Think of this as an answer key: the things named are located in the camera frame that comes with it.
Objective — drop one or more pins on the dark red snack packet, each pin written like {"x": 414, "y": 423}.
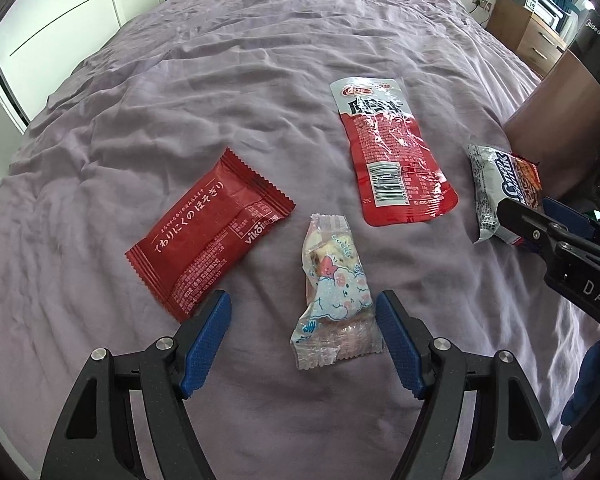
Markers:
{"x": 210, "y": 240}

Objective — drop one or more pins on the clear cartoon candy packet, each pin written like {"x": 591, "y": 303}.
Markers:
{"x": 330, "y": 285}

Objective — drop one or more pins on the white and blue cookie packet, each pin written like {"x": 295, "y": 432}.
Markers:
{"x": 495, "y": 185}

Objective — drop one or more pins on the wall socket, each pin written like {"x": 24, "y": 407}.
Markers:
{"x": 481, "y": 2}

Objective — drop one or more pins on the grey printer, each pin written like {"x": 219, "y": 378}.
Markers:
{"x": 535, "y": 0}

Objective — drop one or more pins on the wooden dresser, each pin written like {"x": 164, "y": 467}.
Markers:
{"x": 525, "y": 35}

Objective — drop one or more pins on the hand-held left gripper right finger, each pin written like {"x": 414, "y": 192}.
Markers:
{"x": 400, "y": 350}

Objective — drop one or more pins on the red and silver snack packet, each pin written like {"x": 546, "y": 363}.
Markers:
{"x": 390, "y": 160}

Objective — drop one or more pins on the person's right hand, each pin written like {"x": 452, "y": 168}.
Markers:
{"x": 587, "y": 375}

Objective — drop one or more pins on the white wardrobe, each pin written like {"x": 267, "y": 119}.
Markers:
{"x": 55, "y": 20}

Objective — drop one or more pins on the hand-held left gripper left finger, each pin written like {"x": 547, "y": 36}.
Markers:
{"x": 205, "y": 345}

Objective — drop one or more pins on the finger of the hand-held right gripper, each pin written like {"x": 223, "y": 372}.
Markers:
{"x": 522, "y": 222}
{"x": 570, "y": 217}

